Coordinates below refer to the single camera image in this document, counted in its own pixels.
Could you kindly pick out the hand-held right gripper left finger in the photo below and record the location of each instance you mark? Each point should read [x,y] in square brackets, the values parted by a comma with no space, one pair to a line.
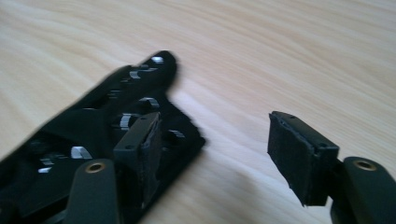
[140,155]

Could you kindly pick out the black knit glove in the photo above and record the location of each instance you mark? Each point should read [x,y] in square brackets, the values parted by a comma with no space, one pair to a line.
[90,127]

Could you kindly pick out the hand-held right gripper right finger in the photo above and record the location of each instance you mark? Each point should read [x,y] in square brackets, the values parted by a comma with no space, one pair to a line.
[299,155]

